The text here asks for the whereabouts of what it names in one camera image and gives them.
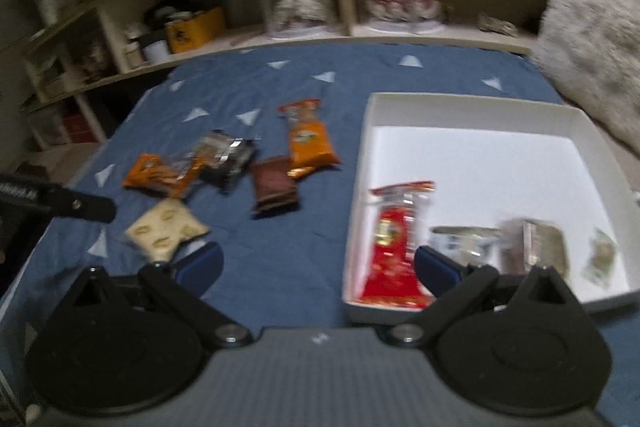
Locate white label snack packet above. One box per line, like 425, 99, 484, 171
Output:
430, 224, 501, 265

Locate red snack packet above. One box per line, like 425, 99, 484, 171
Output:
357, 179, 436, 310

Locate small beige candy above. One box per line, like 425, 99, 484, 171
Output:
582, 227, 618, 288

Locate orange snack packet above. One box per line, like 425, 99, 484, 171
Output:
122, 153, 207, 200
277, 99, 342, 178

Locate cream snack packet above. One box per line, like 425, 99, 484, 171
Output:
125, 199, 208, 260

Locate small jar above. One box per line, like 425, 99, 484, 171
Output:
122, 38, 143, 68

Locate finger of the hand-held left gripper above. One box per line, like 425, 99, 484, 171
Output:
0, 172, 117, 223

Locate small grey figurine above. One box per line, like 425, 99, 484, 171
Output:
477, 13, 521, 38

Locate brown snack packet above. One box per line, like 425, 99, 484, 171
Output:
250, 157, 301, 215

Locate white shallow box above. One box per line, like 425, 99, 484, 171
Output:
342, 92, 640, 325

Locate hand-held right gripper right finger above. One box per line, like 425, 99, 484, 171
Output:
390, 246, 581, 348

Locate fluffy grey blanket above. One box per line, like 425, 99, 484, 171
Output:
530, 0, 640, 138

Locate black bag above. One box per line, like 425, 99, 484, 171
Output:
144, 0, 208, 25

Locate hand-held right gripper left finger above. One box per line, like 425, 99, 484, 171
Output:
70, 242, 253, 348

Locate yellow box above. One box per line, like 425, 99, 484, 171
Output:
165, 6, 227, 54

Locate clear silver snack packet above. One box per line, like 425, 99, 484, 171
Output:
500, 218, 571, 280

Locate red box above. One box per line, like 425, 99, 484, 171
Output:
59, 107, 101, 146

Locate white cup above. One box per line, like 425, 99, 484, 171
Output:
141, 38, 171, 64

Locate blue triangle print blanket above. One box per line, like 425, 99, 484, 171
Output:
0, 43, 640, 427

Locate dark silver snack packet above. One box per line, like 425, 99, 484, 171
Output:
199, 132, 257, 194

